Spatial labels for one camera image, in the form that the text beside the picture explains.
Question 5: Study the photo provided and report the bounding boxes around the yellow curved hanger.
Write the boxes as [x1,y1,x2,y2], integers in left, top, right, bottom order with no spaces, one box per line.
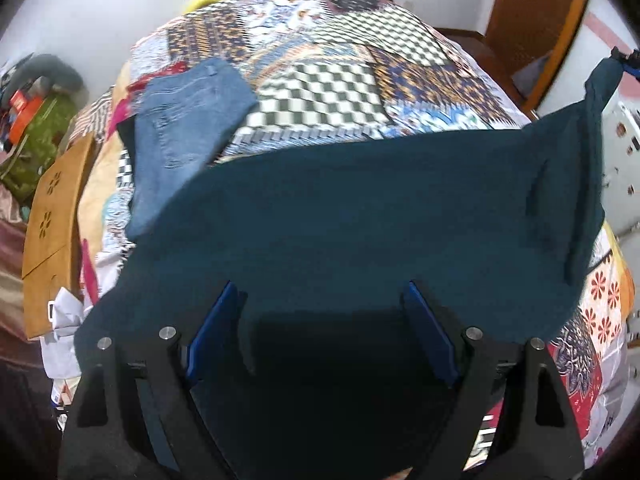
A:
[184,0,232,14]

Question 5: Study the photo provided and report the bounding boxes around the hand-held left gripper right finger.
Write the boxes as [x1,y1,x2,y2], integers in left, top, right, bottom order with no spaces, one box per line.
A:
[400,280,586,480]

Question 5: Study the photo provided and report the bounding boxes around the brown wooden door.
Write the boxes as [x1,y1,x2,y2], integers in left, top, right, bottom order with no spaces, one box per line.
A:
[484,0,594,112]

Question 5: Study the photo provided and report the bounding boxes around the orange box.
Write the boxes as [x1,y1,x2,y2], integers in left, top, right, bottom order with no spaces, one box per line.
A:
[7,91,44,137]

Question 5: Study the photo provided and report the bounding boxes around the white crumpled cloth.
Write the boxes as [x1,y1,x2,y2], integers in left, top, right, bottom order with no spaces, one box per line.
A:
[40,287,97,382]

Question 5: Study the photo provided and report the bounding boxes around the grey-blue cloth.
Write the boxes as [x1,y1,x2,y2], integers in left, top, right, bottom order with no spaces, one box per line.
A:
[512,55,557,97]

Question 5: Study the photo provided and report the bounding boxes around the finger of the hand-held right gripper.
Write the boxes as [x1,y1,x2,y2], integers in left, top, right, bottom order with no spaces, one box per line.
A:
[611,46,640,78]

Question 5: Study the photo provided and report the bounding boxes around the green patterned cloth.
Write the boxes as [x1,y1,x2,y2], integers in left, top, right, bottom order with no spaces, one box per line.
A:
[0,95,77,206]

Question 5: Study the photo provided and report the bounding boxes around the white panel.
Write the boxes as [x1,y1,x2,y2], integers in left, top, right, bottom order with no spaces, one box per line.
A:
[600,99,640,233]

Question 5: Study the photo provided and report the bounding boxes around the wooden board with flower cutouts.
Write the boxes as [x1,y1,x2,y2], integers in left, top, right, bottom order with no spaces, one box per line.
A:
[21,132,97,338]

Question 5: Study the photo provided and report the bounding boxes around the dark teal fleece pants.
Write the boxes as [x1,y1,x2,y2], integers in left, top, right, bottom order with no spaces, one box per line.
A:
[74,55,626,480]

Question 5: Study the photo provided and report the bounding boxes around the grey plush cushion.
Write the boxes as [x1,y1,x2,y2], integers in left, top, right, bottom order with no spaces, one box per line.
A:
[10,53,89,107]

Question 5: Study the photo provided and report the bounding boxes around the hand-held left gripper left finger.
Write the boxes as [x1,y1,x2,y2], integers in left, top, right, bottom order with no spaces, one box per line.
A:
[57,280,249,480]

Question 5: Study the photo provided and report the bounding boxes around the blue denim jeans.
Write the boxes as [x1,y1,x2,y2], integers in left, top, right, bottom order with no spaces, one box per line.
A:
[122,57,259,241]

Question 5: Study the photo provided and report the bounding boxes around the patchwork printed blanket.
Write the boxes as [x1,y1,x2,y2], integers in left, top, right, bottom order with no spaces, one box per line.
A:
[65,0,632,472]

